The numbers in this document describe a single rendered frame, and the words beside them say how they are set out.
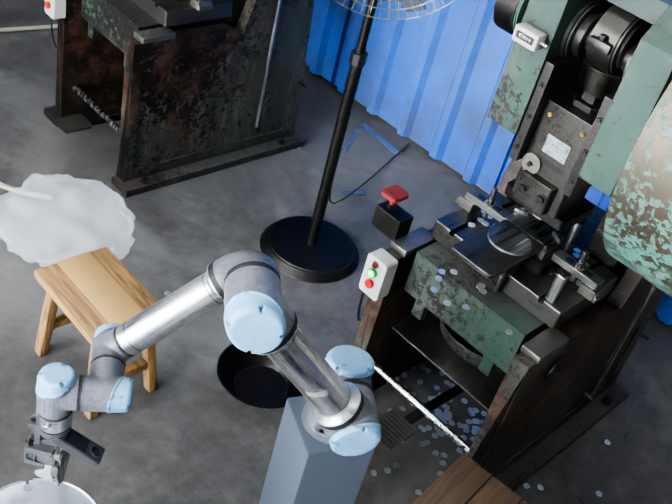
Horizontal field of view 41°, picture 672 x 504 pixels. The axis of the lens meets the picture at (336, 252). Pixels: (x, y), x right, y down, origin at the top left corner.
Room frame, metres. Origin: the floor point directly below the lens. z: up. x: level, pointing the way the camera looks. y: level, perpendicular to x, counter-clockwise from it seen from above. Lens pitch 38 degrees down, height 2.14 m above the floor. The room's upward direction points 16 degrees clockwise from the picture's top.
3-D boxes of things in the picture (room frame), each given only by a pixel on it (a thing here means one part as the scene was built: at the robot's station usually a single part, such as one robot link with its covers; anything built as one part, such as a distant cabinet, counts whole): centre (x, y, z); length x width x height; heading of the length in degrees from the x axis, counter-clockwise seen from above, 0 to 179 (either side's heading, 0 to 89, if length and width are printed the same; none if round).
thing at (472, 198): (2.23, -0.38, 0.76); 0.17 x 0.06 x 0.10; 53
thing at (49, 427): (1.22, 0.48, 0.58); 0.08 x 0.08 x 0.05
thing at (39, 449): (1.22, 0.49, 0.50); 0.09 x 0.08 x 0.12; 93
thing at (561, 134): (2.09, -0.49, 1.04); 0.17 x 0.15 x 0.30; 143
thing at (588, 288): (2.03, -0.65, 0.76); 0.17 x 0.06 x 0.10; 53
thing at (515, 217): (2.12, -0.52, 0.76); 0.15 x 0.09 x 0.05; 53
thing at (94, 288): (1.88, 0.62, 0.16); 0.34 x 0.24 x 0.34; 52
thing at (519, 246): (1.99, -0.41, 0.72); 0.25 x 0.14 x 0.14; 143
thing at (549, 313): (2.13, -0.52, 0.68); 0.45 x 0.30 x 0.06; 53
